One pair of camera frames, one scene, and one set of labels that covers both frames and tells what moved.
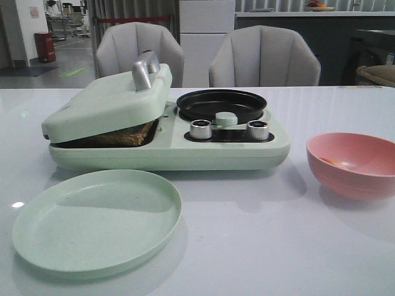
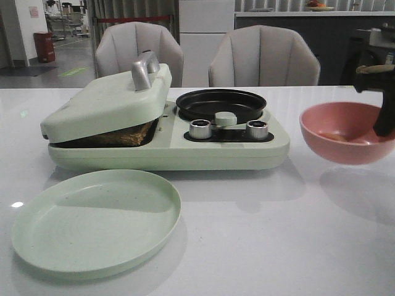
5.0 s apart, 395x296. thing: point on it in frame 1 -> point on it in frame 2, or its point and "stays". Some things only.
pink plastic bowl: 353,166 -> 343,132
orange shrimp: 342,164 -> 332,136
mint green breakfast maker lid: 112,103 stays
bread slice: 135,135 stays
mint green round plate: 95,222 stays
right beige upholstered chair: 263,56 stays
